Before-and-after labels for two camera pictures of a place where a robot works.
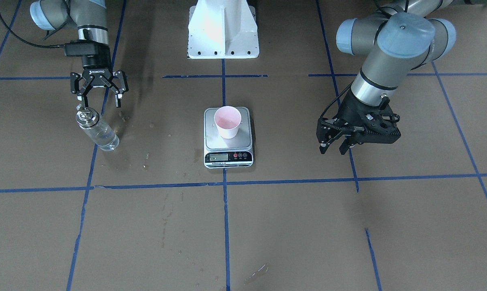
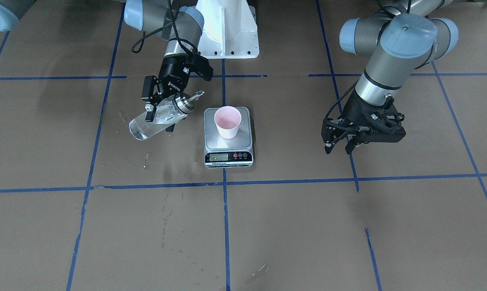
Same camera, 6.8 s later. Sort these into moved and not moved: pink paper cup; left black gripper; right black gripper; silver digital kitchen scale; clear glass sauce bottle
Moved: clear glass sauce bottle; right black gripper
Not moved: left black gripper; pink paper cup; silver digital kitchen scale
